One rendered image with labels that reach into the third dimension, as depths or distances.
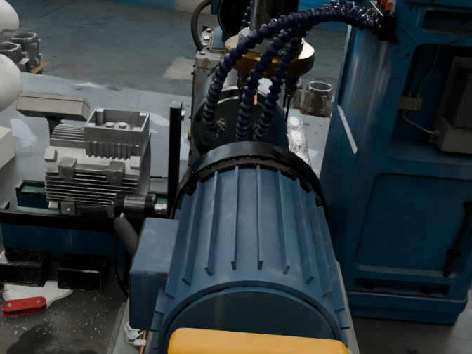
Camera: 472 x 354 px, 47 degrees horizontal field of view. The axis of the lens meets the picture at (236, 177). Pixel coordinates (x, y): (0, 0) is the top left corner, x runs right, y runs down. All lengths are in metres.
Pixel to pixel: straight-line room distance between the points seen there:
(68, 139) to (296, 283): 0.83
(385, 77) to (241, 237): 0.54
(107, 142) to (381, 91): 0.56
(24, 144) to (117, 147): 0.74
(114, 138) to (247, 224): 0.69
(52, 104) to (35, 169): 0.31
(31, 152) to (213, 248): 1.37
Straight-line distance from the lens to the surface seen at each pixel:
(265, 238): 0.49
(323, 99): 3.80
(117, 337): 0.66
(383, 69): 0.96
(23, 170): 1.72
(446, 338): 1.29
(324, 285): 0.48
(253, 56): 1.02
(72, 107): 1.46
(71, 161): 1.17
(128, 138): 1.15
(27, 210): 1.32
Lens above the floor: 1.64
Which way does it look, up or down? 30 degrees down
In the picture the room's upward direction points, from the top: 6 degrees clockwise
